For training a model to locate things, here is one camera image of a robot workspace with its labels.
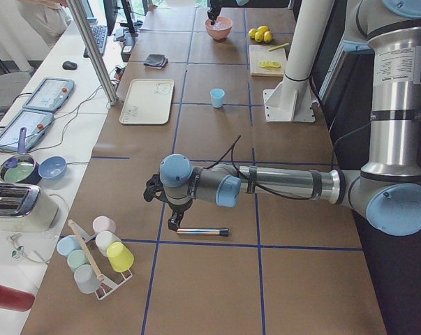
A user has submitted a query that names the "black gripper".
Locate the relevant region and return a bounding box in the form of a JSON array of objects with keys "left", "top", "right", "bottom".
[
  {"left": 143, "top": 174, "right": 193, "bottom": 231},
  {"left": 207, "top": 6, "right": 220, "bottom": 21}
]

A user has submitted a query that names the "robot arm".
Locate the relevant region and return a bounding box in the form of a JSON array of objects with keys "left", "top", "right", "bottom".
[
  {"left": 207, "top": 0, "right": 249, "bottom": 23},
  {"left": 144, "top": 1, "right": 421, "bottom": 236}
]

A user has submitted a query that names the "pink bowl of ice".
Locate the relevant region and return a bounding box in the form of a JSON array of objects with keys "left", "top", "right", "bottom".
[{"left": 205, "top": 16, "right": 232, "bottom": 40}]

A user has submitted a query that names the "white cup on rack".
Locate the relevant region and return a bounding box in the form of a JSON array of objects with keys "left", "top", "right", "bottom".
[{"left": 95, "top": 230, "right": 121, "bottom": 257}]

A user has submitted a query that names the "pink cup on rack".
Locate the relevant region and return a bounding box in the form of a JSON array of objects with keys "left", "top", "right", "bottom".
[{"left": 92, "top": 216, "right": 117, "bottom": 235}]

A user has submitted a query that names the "light blue plastic cup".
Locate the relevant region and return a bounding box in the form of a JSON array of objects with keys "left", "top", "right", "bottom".
[{"left": 210, "top": 88, "right": 225, "bottom": 108}]

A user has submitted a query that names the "white cup rack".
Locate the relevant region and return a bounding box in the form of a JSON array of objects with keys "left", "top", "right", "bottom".
[{"left": 68, "top": 219, "right": 133, "bottom": 300}]

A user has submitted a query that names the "green cup on rack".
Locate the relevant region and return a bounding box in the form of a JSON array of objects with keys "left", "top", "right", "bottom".
[{"left": 67, "top": 249, "right": 89, "bottom": 273}]

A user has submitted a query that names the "grey cup on rack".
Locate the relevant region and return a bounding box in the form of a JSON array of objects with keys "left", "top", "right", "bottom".
[{"left": 74, "top": 264, "right": 101, "bottom": 294}]

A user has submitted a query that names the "blue cup on rack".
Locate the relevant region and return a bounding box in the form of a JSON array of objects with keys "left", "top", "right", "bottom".
[{"left": 56, "top": 234, "right": 81, "bottom": 257}]

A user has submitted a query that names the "yellow lemon far left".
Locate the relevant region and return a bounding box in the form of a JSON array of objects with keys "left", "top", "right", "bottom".
[{"left": 248, "top": 29, "right": 257, "bottom": 39}]

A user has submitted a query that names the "yellow lemon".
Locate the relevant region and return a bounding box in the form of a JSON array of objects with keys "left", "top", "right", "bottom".
[
  {"left": 248, "top": 29, "right": 257, "bottom": 39},
  {"left": 254, "top": 31, "right": 264, "bottom": 43},
  {"left": 263, "top": 31, "right": 273, "bottom": 43},
  {"left": 257, "top": 25, "right": 269, "bottom": 34}
]

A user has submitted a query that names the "yellow lemon middle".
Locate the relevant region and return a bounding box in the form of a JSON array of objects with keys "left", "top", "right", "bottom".
[{"left": 254, "top": 31, "right": 264, "bottom": 43}]

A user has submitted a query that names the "steel muddler black tip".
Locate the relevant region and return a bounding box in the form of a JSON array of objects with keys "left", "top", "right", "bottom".
[{"left": 176, "top": 228, "right": 230, "bottom": 237}]

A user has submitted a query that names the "yellow lemon top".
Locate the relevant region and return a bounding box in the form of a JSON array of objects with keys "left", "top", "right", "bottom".
[{"left": 257, "top": 25, "right": 269, "bottom": 34}]

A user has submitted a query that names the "yellow lemon bottom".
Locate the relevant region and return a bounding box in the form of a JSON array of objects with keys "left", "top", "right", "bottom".
[{"left": 263, "top": 31, "right": 273, "bottom": 43}]

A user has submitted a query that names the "wooden cutting board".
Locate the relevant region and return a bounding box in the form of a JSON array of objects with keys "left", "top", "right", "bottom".
[{"left": 249, "top": 45, "right": 287, "bottom": 77}]

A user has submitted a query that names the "yellow plastic knife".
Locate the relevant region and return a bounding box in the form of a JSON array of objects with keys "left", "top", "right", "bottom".
[{"left": 268, "top": 43, "right": 290, "bottom": 52}]

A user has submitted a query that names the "lemon slices row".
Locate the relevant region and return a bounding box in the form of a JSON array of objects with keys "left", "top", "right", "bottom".
[{"left": 258, "top": 61, "right": 281, "bottom": 69}]

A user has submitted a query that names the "folded grey cloth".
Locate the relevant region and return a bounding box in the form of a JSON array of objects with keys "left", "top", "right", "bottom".
[{"left": 143, "top": 54, "right": 168, "bottom": 68}]

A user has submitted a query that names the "cream bear serving tray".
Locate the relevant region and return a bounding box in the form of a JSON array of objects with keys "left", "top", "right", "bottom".
[{"left": 119, "top": 79, "right": 175, "bottom": 126}]

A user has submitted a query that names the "black keyboard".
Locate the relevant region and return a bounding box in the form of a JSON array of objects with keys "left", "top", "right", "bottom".
[{"left": 89, "top": 25, "right": 108, "bottom": 56}]

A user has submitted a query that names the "blue bowl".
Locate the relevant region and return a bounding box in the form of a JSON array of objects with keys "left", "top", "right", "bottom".
[{"left": 38, "top": 156, "right": 67, "bottom": 180}]

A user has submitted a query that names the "black computer mouse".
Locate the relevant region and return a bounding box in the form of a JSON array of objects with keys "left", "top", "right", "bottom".
[{"left": 62, "top": 61, "right": 77, "bottom": 70}]

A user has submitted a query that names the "blue saucepan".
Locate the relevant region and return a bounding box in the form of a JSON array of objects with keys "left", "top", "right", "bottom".
[{"left": 0, "top": 127, "right": 41, "bottom": 185}]

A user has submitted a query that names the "cream toaster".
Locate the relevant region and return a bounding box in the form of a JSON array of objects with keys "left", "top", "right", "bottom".
[{"left": 0, "top": 183, "right": 58, "bottom": 232}]

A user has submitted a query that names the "near teach pendant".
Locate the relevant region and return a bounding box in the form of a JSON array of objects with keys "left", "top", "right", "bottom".
[{"left": 0, "top": 109, "right": 54, "bottom": 152}]

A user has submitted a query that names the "teach pendant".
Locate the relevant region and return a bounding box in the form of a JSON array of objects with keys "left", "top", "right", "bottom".
[
  {"left": 23, "top": 77, "right": 75, "bottom": 113},
  {"left": 0, "top": 109, "right": 54, "bottom": 152}
]

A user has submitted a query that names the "far teach pendant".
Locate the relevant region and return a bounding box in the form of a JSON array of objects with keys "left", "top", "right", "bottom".
[{"left": 23, "top": 77, "right": 75, "bottom": 113}]

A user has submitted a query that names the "red bottle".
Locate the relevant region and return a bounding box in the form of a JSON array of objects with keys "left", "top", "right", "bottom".
[{"left": 0, "top": 285, "right": 35, "bottom": 312}]

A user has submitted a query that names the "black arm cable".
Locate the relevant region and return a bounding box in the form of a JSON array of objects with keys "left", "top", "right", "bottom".
[{"left": 202, "top": 134, "right": 316, "bottom": 202}]

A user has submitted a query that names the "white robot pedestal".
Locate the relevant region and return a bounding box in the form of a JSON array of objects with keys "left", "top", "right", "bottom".
[{"left": 263, "top": 0, "right": 334, "bottom": 123}]

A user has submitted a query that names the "aluminium frame post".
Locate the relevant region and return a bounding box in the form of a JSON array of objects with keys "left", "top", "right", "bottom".
[{"left": 67, "top": 0, "right": 118, "bottom": 106}]

